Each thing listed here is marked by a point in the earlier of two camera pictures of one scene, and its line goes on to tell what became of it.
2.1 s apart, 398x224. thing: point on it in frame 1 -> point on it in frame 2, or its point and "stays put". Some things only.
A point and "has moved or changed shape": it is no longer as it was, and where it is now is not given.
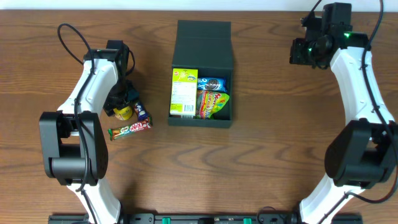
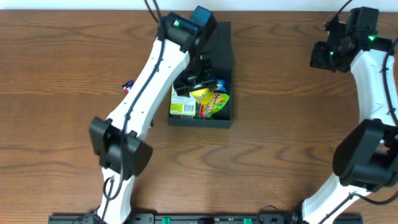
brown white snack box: x=186 y=116 stays put
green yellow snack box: x=183 y=91 stays put
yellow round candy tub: x=124 y=114 has moved or changed shape
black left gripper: x=117 y=104 -> x=195 y=84
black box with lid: x=206 y=45 stays put
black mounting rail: x=206 y=218 stays put
